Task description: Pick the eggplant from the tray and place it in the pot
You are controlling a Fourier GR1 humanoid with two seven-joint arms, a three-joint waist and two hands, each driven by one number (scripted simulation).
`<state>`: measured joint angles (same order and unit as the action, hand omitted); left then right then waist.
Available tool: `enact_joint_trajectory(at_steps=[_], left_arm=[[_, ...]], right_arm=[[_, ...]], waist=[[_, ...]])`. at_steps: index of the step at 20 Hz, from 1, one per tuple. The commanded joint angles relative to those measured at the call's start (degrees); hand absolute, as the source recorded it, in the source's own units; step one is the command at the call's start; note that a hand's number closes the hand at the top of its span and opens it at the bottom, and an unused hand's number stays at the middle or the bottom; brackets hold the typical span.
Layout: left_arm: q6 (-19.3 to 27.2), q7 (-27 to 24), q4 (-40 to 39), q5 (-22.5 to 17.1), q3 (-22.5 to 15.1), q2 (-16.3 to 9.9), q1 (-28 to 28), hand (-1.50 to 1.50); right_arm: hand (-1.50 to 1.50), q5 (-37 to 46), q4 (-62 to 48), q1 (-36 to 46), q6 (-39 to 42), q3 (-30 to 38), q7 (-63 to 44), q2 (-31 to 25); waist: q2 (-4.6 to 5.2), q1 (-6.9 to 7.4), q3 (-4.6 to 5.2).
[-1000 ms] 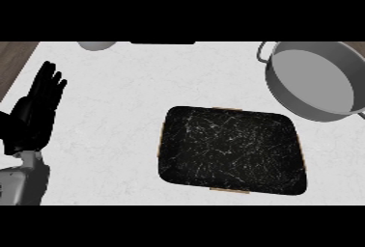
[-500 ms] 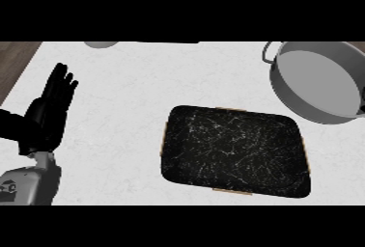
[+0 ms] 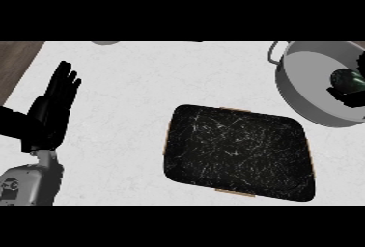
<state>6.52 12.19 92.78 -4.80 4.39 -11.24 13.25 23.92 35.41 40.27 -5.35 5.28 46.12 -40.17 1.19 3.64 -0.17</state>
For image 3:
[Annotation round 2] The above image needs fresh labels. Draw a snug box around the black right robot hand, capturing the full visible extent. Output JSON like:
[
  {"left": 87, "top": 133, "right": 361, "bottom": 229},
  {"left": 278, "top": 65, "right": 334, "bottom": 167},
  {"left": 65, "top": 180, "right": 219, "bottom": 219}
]
[{"left": 325, "top": 51, "right": 365, "bottom": 109}]

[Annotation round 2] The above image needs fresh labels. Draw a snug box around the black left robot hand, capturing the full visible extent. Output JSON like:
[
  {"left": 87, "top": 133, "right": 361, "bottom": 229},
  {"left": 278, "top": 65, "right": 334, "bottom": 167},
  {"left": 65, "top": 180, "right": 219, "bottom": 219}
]
[{"left": 0, "top": 60, "right": 83, "bottom": 154}]

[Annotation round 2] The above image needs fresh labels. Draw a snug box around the dark green eggplant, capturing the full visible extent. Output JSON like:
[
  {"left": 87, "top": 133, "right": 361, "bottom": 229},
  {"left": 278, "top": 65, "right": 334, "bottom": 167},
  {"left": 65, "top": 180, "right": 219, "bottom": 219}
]
[{"left": 330, "top": 68, "right": 365, "bottom": 95}]

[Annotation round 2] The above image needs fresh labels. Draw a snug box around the grey metal pot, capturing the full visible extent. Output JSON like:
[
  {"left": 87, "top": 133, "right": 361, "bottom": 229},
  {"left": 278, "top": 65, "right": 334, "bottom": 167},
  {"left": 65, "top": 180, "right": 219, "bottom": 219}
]
[{"left": 266, "top": 41, "right": 365, "bottom": 129}]

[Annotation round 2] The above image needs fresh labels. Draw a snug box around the black tray with tan rim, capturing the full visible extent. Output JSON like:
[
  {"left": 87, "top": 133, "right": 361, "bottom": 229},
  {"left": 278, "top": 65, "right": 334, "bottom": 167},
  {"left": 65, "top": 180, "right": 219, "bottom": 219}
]
[{"left": 163, "top": 103, "right": 318, "bottom": 203}]

